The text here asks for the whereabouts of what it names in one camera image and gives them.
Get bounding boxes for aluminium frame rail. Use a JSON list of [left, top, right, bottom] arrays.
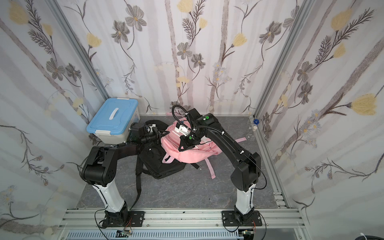
[[55, 209, 310, 240]]

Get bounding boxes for black backpack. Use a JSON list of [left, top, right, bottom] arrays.
[[130, 120, 187, 206]]

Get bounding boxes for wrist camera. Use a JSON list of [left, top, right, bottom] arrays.
[[171, 105, 204, 140], [128, 120, 163, 143]]

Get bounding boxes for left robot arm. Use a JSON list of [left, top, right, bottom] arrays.
[[81, 132, 170, 229]]

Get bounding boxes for white box with blue lid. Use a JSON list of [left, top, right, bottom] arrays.
[[86, 98, 140, 145]]

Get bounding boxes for pink backpack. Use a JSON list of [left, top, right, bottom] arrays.
[[160, 119, 247, 180]]

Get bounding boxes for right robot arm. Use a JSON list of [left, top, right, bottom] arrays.
[[178, 109, 261, 226]]

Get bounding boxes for clear bottle with blue cap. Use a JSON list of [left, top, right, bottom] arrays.
[[246, 116, 260, 141]]

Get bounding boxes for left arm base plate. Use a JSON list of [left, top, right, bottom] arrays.
[[101, 211, 145, 229]]

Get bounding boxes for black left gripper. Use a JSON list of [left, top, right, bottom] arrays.
[[139, 127, 169, 145]]

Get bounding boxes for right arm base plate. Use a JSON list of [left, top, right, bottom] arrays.
[[221, 211, 263, 227]]

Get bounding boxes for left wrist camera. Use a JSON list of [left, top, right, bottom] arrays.
[[128, 120, 163, 143]]

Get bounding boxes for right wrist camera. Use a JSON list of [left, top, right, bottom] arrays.
[[171, 105, 204, 140]]

